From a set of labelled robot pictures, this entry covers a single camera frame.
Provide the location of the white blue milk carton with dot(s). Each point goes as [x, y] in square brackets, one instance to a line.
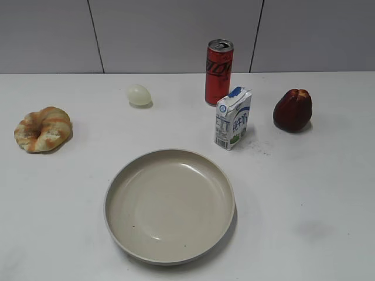
[232, 113]

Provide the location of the beige round plate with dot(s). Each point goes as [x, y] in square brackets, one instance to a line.
[169, 207]

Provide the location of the pale white egg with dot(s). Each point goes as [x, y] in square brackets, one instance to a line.
[138, 95]

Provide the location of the red soda can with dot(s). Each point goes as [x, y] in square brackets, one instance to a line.
[218, 69]

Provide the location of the dark red wax apple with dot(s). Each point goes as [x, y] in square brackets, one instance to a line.
[293, 111]

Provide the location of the orange striped bagel bread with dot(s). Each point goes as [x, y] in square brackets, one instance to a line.
[43, 131]

